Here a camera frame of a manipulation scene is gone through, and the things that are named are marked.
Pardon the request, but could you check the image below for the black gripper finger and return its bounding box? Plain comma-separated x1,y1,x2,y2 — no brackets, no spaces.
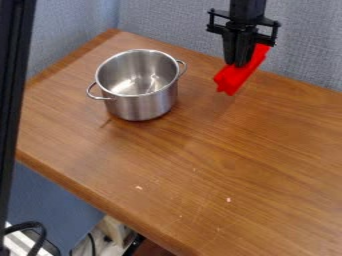
235,31,255,67
222,30,237,65

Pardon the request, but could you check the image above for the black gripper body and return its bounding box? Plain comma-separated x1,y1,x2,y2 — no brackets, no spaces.
207,0,281,47

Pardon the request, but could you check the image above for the red plastic block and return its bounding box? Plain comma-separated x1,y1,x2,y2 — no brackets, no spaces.
214,44,270,96

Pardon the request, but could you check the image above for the stainless steel pot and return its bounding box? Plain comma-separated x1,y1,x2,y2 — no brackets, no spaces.
86,49,187,121

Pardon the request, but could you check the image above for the white clutter under table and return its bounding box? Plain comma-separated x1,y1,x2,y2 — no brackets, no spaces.
68,215,145,256

